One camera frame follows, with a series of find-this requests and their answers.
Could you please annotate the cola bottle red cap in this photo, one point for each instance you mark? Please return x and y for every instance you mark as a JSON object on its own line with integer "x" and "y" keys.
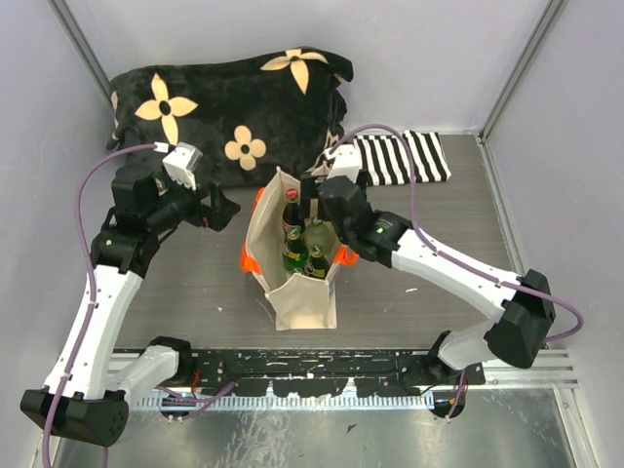
{"x": 291, "y": 215}

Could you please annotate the aluminium frame rail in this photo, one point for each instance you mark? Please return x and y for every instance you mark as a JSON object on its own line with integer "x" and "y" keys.
{"x": 545, "y": 366}

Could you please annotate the black white striped cloth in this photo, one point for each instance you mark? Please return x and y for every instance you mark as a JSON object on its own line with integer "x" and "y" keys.
{"x": 387, "y": 158}

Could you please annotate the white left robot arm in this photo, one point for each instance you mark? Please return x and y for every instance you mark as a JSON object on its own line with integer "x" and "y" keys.
{"x": 79, "y": 400}

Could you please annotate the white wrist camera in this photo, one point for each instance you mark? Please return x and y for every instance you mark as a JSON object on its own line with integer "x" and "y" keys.
{"x": 181, "y": 165}
{"x": 345, "y": 160}

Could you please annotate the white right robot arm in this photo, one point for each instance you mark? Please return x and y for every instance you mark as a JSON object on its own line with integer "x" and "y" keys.
{"x": 517, "y": 309}

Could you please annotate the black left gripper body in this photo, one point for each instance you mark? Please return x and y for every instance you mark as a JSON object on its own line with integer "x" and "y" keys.
{"x": 190, "y": 207}

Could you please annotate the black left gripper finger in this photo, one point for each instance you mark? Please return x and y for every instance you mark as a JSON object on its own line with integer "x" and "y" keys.
{"x": 217, "y": 197}
{"x": 223, "y": 212}

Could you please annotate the beige canvas bag orange handles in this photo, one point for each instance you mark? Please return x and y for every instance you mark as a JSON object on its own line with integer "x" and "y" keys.
{"x": 299, "y": 302}

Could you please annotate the green bottle front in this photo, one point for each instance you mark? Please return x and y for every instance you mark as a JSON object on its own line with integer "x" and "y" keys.
{"x": 316, "y": 265}

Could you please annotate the black blanket beige flowers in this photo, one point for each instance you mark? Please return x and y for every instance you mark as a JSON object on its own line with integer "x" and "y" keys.
{"x": 248, "y": 117}

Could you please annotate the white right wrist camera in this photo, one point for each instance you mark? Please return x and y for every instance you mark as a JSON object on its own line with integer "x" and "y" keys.
{"x": 345, "y": 160}

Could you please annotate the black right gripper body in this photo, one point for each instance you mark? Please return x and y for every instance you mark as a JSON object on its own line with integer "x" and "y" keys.
{"x": 307, "y": 192}

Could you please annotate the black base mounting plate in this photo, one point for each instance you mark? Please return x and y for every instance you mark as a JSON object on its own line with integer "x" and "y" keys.
{"x": 311, "y": 372}

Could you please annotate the clear glass bottle green cap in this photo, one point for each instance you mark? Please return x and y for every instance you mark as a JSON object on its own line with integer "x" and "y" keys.
{"x": 320, "y": 233}

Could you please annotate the white slotted cable duct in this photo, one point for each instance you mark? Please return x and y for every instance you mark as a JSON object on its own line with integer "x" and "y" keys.
{"x": 346, "y": 401}

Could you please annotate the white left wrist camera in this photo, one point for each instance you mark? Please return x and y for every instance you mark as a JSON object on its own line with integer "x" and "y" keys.
{"x": 181, "y": 165}

